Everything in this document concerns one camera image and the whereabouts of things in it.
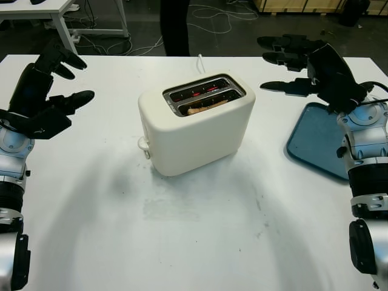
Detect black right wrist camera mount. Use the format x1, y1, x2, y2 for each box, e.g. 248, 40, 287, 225
353, 81, 375, 104

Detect white two-slot toaster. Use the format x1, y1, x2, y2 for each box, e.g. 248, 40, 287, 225
138, 70, 256, 178

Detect browned toast slice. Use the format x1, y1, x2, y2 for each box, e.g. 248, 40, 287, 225
186, 98, 228, 116

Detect white desk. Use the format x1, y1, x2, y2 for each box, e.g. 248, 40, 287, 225
0, 0, 130, 55

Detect black bin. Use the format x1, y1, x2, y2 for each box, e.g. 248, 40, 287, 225
338, 0, 370, 27

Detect white floor cable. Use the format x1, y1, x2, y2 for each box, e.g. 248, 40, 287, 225
78, 4, 258, 56

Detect person in white jacket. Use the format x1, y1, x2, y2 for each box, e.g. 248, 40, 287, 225
159, 0, 191, 57

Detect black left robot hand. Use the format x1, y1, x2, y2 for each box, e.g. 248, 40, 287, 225
8, 36, 96, 119

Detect blue plastic tray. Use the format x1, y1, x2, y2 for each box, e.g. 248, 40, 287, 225
286, 102, 352, 182

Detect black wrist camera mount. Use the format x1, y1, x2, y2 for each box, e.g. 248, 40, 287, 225
353, 81, 375, 104
0, 104, 73, 141

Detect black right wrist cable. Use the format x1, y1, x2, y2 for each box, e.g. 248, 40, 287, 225
354, 82, 388, 107

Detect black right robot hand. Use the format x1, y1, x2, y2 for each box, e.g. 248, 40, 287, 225
256, 33, 366, 115

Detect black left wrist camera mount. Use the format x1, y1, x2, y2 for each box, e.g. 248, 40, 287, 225
0, 104, 73, 141

